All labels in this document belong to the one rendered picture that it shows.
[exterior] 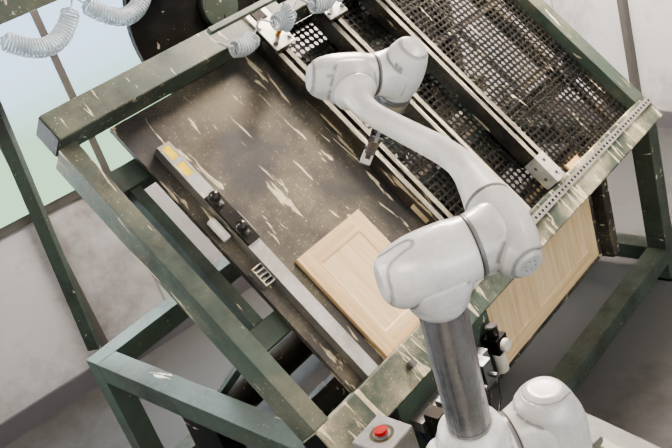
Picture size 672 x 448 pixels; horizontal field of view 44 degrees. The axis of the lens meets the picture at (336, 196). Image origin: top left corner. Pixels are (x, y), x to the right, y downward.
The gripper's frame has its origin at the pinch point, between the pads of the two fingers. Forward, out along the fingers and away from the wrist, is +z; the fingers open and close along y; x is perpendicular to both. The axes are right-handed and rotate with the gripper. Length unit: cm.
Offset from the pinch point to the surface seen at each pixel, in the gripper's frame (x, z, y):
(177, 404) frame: 31, 110, -40
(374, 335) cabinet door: -21, 54, -22
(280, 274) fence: 12, 46, -16
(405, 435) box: -32, 32, -59
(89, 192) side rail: 73, 39, -14
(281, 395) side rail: 1, 48, -52
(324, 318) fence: -5, 49, -24
